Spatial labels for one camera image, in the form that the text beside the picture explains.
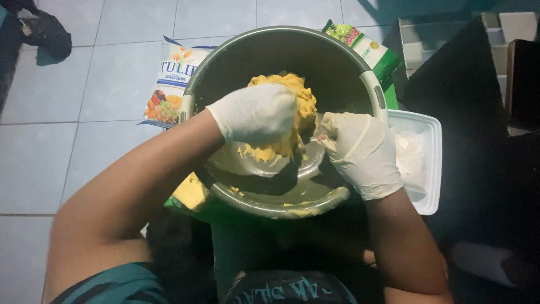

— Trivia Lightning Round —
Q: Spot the yellow wrapper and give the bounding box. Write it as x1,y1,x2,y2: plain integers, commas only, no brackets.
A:
171,172,212,211

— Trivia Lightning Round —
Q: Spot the white and blue flour bag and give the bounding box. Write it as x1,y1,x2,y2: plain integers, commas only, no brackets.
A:
138,36,218,129

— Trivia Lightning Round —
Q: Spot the dark printed shirt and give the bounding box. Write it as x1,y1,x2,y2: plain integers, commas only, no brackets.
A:
51,203,380,304

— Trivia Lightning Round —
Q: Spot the person's left hand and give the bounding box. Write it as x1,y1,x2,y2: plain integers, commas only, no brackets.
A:
205,83,298,145

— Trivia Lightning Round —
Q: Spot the green and white packet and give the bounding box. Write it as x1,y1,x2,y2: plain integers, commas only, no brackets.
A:
322,19,403,87

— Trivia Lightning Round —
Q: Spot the large grey mixing bowl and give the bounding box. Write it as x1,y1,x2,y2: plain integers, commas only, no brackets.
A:
179,26,389,220

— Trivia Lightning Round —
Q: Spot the dark cloth heap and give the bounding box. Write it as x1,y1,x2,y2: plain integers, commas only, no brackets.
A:
0,0,73,66

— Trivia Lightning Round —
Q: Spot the yellow dough lump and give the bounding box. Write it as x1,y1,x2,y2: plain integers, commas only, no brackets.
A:
237,73,318,163

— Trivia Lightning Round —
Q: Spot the white plastic container with flour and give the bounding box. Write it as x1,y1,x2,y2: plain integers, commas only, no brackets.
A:
387,109,443,216

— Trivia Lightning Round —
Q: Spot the person's right hand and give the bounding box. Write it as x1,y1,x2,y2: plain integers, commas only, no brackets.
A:
317,111,404,201

